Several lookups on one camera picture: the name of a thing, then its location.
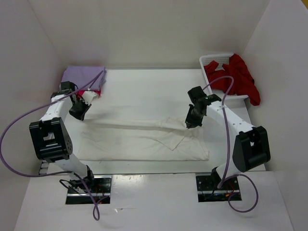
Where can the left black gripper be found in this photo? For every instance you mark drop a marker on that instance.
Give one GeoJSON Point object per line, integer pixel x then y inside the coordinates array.
{"type": "Point", "coordinates": [81, 116]}

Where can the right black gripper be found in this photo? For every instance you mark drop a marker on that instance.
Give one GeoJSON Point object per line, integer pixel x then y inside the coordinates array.
{"type": "Point", "coordinates": [190, 122]}

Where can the pink t shirt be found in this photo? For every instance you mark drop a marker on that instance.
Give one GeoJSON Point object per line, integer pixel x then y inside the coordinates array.
{"type": "Point", "coordinates": [83, 93]}

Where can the lavender t shirt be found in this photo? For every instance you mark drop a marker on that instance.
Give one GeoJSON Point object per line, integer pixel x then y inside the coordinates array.
{"type": "Point", "coordinates": [80, 75]}

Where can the cream white t shirt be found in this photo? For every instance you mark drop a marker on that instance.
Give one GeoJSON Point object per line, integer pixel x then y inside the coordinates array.
{"type": "Point", "coordinates": [142, 140]}

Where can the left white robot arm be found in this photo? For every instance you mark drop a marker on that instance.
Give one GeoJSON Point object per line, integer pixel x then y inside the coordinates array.
{"type": "Point", "coordinates": [51, 139]}

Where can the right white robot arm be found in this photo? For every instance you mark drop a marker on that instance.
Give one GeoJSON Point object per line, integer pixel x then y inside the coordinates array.
{"type": "Point", "coordinates": [247, 145]}

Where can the white plastic laundry basket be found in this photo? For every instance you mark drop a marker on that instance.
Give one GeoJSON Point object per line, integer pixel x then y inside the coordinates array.
{"type": "Point", "coordinates": [220, 58]}

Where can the dark red t shirt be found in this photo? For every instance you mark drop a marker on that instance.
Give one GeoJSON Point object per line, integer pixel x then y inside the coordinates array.
{"type": "Point", "coordinates": [237, 79]}

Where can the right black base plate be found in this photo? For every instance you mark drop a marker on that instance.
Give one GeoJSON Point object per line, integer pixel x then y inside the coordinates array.
{"type": "Point", "coordinates": [208, 192]}

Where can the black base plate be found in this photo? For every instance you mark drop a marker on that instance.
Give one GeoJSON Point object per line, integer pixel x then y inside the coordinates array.
{"type": "Point", "coordinates": [101, 192]}
{"type": "Point", "coordinates": [208, 192]}

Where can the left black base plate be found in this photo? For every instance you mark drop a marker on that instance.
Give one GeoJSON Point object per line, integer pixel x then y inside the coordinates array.
{"type": "Point", "coordinates": [101, 192]}

